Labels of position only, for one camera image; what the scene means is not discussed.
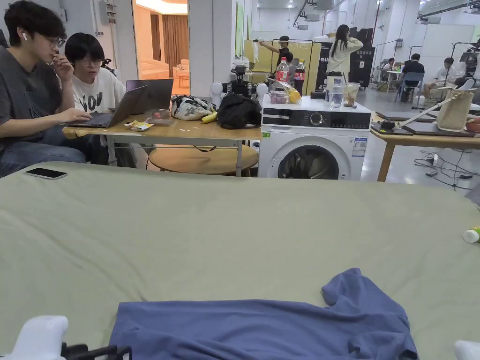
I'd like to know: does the black cable tangle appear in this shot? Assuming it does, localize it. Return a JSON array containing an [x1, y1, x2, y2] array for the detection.
[[413, 149, 474, 191]]

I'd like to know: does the dark blue shirt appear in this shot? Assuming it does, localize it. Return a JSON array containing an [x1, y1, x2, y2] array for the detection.
[[108, 267, 419, 360]]

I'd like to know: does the black and white robot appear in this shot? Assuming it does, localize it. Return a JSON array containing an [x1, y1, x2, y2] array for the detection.
[[210, 65, 269, 102]]

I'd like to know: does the round low wooden table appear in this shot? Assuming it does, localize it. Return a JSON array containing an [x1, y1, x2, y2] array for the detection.
[[149, 144, 259, 176]]

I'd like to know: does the wooden table with laptops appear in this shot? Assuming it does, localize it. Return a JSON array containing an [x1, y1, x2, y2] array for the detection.
[[61, 78, 263, 177]]

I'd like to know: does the white washing machine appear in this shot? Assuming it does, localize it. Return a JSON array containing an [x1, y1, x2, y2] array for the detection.
[[258, 58, 372, 181]]

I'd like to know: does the wooden table with beige bag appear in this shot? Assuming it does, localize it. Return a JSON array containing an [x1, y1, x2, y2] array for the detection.
[[369, 88, 480, 182]]

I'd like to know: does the black smartphone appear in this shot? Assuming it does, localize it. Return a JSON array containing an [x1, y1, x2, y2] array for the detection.
[[24, 167, 68, 180]]

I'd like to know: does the group of people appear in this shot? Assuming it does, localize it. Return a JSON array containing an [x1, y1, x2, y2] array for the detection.
[[382, 53, 467, 102]]

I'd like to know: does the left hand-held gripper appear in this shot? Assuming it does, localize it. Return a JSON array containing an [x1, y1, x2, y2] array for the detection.
[[0, 315, 133, 360]]

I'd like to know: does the blue-grey chair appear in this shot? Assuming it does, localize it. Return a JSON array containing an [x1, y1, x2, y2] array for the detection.
[[394, 72, 425, 103]]

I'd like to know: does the bed with pale green sheet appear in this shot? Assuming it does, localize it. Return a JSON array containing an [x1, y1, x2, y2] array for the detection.
[[0, 161, 480, 360]]

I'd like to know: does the cream sofa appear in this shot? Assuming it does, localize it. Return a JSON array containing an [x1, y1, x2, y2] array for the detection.
[[138, 57, 169, 78]]

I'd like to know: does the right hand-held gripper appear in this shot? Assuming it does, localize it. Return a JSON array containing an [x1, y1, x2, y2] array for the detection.
[[454, 340, 480, 360]]

